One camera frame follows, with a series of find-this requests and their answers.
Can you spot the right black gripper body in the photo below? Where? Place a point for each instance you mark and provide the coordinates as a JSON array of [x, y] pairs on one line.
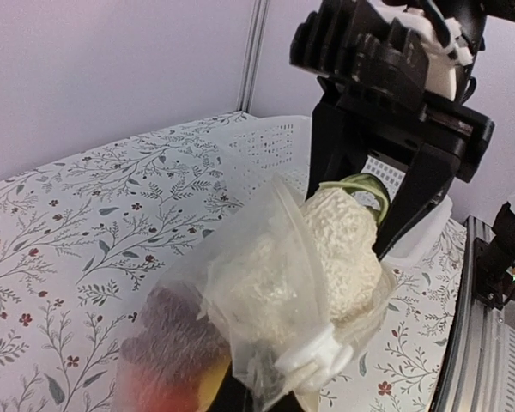
[[448, 125]]

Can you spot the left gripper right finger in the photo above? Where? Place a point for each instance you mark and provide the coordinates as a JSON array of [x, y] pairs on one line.
[[287, 403]]

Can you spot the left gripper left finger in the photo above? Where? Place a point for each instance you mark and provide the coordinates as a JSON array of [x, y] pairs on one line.
[[232, 396]]

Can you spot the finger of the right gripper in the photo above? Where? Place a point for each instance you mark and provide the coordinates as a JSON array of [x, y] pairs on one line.
[[337, 147], [427, 176]]

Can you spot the yellow lemon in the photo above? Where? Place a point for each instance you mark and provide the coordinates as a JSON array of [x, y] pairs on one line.
[[211, 380]]

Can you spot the white plastic basket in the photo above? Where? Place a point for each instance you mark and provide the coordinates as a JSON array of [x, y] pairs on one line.
[[266, 146]]

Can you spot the clear zip top bag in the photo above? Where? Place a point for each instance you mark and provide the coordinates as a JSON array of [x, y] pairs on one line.
[[253, 363]]

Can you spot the purple grape bunch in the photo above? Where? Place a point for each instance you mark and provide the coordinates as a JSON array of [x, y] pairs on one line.
[[175, 342]]

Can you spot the red bell pepper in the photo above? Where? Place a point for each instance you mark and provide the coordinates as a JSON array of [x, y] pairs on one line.
[[137, 395]]

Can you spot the white cauliflower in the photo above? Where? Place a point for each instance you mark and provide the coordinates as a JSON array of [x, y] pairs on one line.
[[302, 278]]

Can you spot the floral tablecloth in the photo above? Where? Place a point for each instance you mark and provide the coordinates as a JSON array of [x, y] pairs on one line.
[[84, 239]]

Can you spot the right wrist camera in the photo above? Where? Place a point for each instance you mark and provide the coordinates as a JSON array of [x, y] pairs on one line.
[[395, 55]]

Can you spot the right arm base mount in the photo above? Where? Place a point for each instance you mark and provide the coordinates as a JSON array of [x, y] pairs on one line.
[[494, 266]]

